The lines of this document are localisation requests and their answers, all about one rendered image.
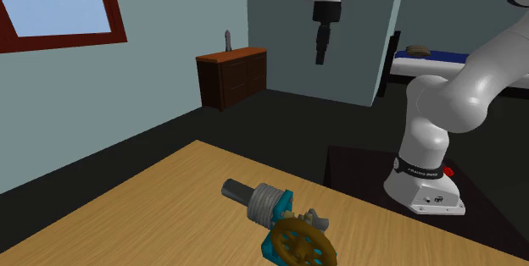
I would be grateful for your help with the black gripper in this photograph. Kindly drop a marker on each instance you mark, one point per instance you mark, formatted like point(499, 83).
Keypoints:
point(326, 12)

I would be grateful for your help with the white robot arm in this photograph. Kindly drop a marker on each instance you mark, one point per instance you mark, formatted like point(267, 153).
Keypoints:
point(454, 96)

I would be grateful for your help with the brown chest of drawers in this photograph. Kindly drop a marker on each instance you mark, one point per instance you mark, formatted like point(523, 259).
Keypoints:
point(231, 79)

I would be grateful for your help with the bed with blue cover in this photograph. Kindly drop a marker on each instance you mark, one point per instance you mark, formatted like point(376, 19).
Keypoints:
point(429, 65)

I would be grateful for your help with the dark robot stand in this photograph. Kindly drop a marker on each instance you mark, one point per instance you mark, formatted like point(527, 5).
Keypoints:
point(355, 170)

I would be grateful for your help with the teal engine model, gold wheel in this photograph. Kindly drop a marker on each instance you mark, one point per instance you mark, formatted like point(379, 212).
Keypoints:
point(268, 207)

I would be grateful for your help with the red framed window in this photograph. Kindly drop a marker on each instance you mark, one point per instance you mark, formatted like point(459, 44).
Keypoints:
point(62, 1)

